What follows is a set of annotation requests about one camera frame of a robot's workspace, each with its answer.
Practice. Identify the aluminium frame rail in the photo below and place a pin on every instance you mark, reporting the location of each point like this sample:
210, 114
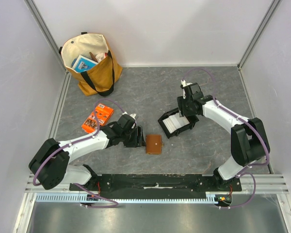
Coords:
265, 184

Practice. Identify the orange booklet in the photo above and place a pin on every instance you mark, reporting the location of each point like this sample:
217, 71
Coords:
102, 113

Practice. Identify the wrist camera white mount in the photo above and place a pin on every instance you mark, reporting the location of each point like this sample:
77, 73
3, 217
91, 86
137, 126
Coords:
133, 117
184, 84

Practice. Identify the mustard canvas tote bag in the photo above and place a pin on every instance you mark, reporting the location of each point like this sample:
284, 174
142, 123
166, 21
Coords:
99, 79

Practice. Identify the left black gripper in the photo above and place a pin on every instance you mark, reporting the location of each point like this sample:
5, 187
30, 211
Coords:
138, 141

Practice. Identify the blue book in bag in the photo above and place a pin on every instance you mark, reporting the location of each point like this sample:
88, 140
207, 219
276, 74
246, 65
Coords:
82, 64

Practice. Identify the black card box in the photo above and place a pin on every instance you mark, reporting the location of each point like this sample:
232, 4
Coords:
192, 119

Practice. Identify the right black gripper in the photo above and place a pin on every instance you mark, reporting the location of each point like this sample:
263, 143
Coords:
182, 107

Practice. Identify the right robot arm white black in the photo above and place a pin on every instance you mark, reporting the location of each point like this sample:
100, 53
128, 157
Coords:
248, 143

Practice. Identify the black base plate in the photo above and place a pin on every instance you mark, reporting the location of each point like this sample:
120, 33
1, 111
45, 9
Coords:
159, 186

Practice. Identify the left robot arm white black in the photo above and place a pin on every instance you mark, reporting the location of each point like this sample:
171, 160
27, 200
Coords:
52, 164

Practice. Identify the brown item in bag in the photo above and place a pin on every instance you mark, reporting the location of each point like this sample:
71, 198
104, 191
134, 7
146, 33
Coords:
93, 57

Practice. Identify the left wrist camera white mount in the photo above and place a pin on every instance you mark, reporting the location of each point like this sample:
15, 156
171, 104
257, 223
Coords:
133, 117

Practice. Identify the white card stack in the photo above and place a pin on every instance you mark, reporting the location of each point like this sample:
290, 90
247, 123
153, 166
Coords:
175, 122

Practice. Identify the brown leather card holder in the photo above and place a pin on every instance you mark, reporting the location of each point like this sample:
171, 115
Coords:
153, 144

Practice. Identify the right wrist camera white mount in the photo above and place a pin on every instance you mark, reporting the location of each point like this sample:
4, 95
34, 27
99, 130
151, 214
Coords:
184, 84

